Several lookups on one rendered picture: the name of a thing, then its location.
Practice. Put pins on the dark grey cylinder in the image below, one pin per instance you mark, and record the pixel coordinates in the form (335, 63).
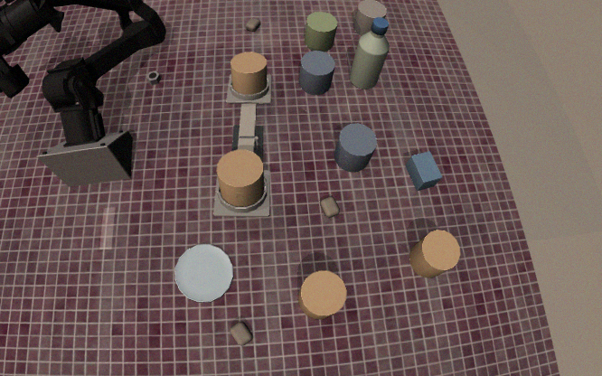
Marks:
(316, 72)
(367, 11)
(355, 147)

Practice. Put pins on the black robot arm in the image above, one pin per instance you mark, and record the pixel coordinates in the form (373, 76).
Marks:
(74, 80)

